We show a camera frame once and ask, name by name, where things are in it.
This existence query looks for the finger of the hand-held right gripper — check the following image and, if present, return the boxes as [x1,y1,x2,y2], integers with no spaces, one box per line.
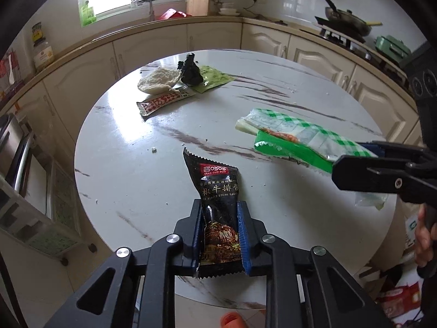
[331,155,415,195]
[357,140,431,159]

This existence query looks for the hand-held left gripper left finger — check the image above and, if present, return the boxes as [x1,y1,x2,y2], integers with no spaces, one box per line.
[44,198,205,328]

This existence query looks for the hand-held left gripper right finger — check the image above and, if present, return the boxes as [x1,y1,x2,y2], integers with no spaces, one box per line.
[237,201,393,328]

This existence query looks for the black sauce packet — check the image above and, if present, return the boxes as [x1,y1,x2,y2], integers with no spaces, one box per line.
[182,148,244,278]

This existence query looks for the green checked wrapper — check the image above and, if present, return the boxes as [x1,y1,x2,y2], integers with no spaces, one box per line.
[235,109,388,209]

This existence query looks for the person's right hand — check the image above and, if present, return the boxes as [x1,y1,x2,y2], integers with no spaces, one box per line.
[414,205,437,268]

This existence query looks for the green pot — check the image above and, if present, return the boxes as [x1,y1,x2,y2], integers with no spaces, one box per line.
[376,35,414,64]

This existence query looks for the orange slipper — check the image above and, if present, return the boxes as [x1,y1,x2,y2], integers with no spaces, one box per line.
[221,312,244,328]

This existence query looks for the gas stove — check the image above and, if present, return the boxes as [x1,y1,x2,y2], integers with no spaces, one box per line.
[314,24,376,52]

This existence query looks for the black frying pan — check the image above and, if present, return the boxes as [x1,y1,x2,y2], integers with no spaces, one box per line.
[314,0,383,36]

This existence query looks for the red printed bag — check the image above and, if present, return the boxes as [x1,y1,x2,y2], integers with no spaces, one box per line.
[376,280,424,318]

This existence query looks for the small red sachet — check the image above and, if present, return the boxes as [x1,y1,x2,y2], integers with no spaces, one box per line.
[137,87,199,117]

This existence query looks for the white shelf rack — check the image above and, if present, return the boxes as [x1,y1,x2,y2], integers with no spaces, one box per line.
[0,157,86,257]

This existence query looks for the light green packet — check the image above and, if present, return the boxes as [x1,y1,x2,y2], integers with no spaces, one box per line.
[189,66,235,93]

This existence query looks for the black plastic bag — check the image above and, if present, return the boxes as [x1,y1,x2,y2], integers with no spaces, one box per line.
[178,53,203,86]

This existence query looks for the cream kitchen cabinets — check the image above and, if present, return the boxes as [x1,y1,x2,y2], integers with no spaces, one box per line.
[0,17,424,165]

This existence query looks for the stack of white plates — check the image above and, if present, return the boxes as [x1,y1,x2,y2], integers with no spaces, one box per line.
[218,3,241,16]

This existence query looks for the red basin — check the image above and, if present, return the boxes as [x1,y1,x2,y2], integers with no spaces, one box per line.
[159,8,193,21]

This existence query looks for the wooden cutting board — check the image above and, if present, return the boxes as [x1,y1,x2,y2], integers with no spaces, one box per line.
[186,0,210,16]

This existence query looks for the glass jar white lid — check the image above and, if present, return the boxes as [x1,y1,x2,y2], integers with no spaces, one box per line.
[33,41,55,72]

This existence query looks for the steel faucet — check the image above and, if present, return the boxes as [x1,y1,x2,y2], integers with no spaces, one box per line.
[131,0,156,21]

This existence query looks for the green bottle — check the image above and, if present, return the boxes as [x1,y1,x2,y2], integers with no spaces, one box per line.
[78,2,98,27]

